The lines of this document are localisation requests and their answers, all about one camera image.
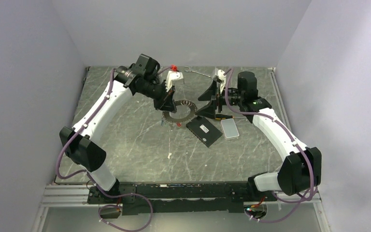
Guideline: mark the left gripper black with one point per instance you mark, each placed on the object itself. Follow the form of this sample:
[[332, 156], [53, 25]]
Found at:
[[168, 105]]

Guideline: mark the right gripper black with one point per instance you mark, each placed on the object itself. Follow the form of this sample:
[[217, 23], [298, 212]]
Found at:
[[209, 110]]

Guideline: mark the large metal keyring disc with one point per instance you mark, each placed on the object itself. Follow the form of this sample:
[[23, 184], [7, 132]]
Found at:
[[192, 107]]

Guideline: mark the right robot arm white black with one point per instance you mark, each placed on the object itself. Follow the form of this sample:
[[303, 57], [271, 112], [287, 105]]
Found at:
[[300, 173]]

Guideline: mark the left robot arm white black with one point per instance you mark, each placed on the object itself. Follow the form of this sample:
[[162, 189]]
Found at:
[[80, 152]]

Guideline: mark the yellow black screwdriver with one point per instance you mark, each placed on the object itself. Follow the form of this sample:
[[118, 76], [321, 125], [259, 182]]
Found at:
[[223, 117]]

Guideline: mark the white small router box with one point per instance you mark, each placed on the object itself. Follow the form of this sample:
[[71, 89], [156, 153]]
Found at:
[[229, 128]]

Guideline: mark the silver wrench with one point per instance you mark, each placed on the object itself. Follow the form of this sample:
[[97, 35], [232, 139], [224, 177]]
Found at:
[[189, 69]]

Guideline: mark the black network switch with label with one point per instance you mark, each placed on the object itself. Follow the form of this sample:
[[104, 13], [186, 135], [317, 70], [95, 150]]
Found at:
[[204, 130]]

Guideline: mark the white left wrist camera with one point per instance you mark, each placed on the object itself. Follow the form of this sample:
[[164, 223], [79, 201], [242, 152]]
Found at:
[[173, 76]]

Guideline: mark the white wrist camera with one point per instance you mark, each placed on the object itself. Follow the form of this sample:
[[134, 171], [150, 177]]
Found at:
[[220, 77], [173, 76]]

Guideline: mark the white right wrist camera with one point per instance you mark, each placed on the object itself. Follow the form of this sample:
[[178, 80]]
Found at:
[[220, 77]]

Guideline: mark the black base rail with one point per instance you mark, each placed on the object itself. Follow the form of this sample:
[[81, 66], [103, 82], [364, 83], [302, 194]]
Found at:
[[143, 197]]

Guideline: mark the aluminium frame profile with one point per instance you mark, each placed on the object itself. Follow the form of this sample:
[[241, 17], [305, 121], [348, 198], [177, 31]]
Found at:
[[129, 193]]

